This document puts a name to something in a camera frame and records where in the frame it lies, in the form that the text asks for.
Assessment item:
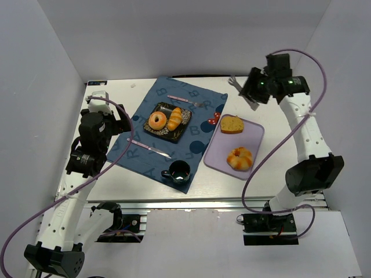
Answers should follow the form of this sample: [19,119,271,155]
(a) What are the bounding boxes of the pink glazed bagel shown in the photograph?
[148,111,167,130]

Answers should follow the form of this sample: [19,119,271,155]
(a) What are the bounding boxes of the striped long bread roll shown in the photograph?
[167,107,182,131]

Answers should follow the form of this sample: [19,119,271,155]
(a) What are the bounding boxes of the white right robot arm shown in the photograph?
[228,49,344,215]

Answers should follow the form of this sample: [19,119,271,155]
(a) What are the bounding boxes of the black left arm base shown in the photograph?
[96,203,144,243]

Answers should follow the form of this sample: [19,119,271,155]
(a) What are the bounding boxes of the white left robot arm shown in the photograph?
[24,96,134,277]

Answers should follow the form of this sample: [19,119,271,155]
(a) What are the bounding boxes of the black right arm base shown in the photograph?
[236,213,299,246]

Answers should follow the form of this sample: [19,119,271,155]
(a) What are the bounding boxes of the brown bread slice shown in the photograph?
[220,116,244,134]

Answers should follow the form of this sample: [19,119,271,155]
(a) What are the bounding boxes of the blue letter placemat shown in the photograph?
[107,76,228,193]

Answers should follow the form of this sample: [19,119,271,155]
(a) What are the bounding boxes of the dark glossy cup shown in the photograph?
[161,160,191,184]

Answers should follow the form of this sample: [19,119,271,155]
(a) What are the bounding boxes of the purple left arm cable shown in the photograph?
[0,97,143,278]

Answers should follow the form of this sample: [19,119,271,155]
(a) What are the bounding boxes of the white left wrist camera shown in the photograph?
[85,90,112,115]

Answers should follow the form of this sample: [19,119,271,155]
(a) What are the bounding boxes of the pink handled knife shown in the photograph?
[132,140,172,159]

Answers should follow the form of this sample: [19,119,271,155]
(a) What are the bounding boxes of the pink handled fork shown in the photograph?
[167,95,204,107]

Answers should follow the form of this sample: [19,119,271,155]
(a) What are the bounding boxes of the orange twisted ring bread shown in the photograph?
[226,147,253,171]

